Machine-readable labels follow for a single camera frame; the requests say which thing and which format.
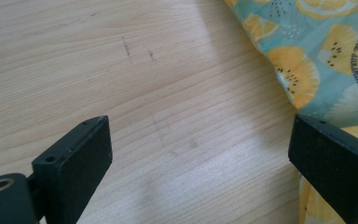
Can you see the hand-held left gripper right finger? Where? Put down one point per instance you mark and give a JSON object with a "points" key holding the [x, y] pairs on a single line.
{"points": [[332, 165]]}

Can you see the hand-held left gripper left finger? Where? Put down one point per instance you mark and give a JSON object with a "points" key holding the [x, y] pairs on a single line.
{"points": [[80, 155]]}

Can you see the teal fruit-print bag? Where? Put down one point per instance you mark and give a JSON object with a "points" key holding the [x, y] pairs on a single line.
{"points": [[323, 46]]}

